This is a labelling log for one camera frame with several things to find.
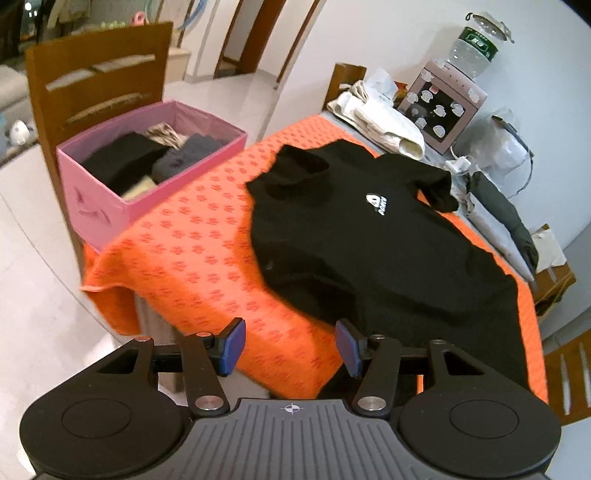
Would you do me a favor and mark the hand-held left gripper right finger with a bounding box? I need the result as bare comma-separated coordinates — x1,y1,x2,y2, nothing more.
335,318,490,418

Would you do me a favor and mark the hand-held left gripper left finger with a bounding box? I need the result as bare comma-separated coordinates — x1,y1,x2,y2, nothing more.
92,318,246,415

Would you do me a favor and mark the black t-shirt with white logo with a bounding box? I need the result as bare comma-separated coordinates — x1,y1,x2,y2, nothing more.
245,141,532,398

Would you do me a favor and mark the cream clothes pile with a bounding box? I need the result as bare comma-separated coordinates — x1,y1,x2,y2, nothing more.
325,79,426,160

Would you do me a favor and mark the orange patterned table cloth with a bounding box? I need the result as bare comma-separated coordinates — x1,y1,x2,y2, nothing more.
81,113,550,404

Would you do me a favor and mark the cream garment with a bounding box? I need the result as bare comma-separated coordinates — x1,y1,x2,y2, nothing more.
122,178,158,201

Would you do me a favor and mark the grey folded garment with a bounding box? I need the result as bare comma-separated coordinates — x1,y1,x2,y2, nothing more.
468,191,536,282

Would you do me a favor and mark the dark grey knit garment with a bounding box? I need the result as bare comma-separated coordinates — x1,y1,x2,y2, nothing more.
152,134,227,183

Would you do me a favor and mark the pink fabric storage box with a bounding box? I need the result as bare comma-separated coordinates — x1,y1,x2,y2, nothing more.
56,99,247,252

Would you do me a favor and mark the dark folded garment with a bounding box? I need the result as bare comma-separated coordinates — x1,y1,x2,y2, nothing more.
466,170,540,273

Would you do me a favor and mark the wooden chair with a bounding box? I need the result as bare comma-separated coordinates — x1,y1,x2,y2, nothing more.
531,224,578,317
545,330,591,416
333,62,368,108
25,21,174,241

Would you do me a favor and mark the white cloth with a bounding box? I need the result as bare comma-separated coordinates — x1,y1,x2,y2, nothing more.
531,227,567,268

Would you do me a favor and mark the beige patterned garment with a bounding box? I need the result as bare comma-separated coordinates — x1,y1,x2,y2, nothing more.
143,122,190,148

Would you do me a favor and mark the pink water dispenser with stickers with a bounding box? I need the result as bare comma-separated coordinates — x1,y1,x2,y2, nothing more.
397,60,488,155

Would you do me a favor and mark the clear plastic bag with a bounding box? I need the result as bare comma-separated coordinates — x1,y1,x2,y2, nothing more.
466,108,535,195

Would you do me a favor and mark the white plastic bag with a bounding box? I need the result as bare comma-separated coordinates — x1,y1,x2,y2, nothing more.
365,68,399,100

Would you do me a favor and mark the white dresser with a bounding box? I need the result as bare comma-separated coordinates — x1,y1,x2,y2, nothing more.
165,46,192,83

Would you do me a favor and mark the clear water bottle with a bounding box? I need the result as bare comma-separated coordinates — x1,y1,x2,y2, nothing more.
445,25,497,79

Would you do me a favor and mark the pastel hula hoop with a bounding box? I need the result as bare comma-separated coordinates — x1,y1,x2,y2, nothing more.
175,0,219,29

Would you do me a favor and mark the grey sofa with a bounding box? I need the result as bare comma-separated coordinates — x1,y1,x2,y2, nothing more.
0,65,29,121

